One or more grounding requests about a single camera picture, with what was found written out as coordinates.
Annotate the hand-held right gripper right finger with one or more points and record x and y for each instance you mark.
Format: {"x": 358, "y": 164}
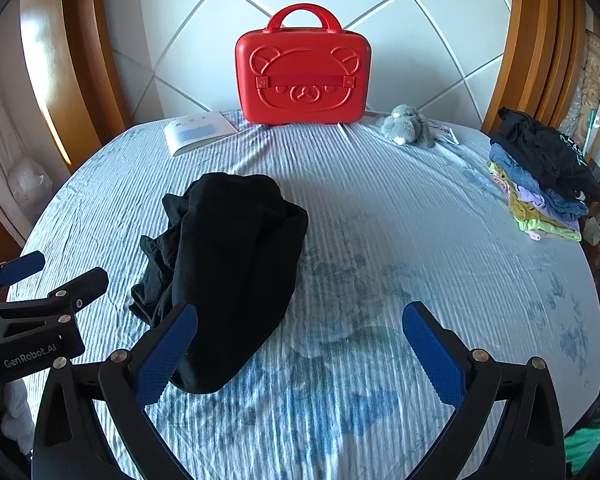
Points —
{"x": 432, "y": 355}

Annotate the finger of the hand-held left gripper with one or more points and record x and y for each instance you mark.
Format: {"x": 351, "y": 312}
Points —
{"x": 79, "y": 287}
{"x": 22, "y": 265}

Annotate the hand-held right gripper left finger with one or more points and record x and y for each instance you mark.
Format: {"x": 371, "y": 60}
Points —
{"x": 164, "y": 360}

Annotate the black t-shirt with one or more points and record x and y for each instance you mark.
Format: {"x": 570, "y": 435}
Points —
{"x": 229, "y": 260}

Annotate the stack of folded clothes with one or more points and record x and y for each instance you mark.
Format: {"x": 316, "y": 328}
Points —
{"x": 540, "y": 160}

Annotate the white cloth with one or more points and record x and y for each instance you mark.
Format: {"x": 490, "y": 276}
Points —
{"x": 17, "y": 415}

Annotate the white plastic bag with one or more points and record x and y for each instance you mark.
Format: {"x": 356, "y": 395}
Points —
{"x": 27, "y": 180}

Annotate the blue striped bed sheet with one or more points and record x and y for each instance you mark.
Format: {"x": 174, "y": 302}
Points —
{"x": 380, "y": 210}

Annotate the green cloth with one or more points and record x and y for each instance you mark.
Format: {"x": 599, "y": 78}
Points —
{"x": 597, "y": 430}

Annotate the white booklet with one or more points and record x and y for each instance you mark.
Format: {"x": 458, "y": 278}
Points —
{"x": 194, "y": 132}

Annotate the wooden headboard panel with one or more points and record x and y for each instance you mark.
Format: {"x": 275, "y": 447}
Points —
{"x": 535, "y": 50}
{"x": 69, "y": 60}

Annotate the small paper leaflet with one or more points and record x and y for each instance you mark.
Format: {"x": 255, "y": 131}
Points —
{"x": 448, "y": 135}

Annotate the grey plush toy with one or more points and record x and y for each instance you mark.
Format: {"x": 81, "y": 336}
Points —
{"x": 405, "y": 125}

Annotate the red bear suitcase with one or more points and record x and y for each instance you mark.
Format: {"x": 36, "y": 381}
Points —
{"x": 305, "y": 70}

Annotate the white padded headboard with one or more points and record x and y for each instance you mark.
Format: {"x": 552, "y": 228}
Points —
{"x": 380, "y": 35}

